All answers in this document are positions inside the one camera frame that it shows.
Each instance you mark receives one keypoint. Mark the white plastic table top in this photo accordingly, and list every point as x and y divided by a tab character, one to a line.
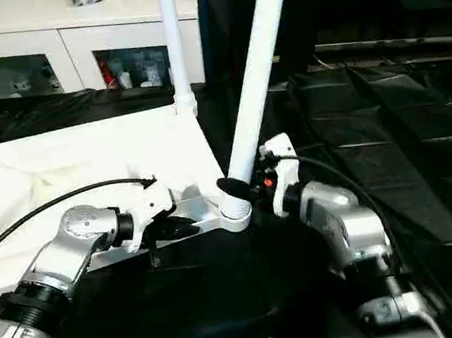
82	154

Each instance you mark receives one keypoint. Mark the white plastic table leg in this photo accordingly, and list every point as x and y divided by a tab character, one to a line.
258	69
173	38

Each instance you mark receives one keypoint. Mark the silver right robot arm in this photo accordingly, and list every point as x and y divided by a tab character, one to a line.
355	235

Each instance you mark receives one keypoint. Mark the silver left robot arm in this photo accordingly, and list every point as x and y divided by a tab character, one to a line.
62	257

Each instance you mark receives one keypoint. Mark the black mat cloth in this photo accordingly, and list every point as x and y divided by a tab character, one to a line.
374	157

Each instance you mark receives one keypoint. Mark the small yellow label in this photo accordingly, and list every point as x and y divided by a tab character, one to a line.
275	59

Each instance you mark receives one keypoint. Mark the white glass door cabinet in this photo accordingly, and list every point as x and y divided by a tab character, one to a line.
66	31

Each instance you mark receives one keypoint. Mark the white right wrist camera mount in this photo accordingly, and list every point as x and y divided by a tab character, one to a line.
285	157

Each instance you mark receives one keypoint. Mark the grey metal rail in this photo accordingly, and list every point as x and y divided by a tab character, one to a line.
393	43

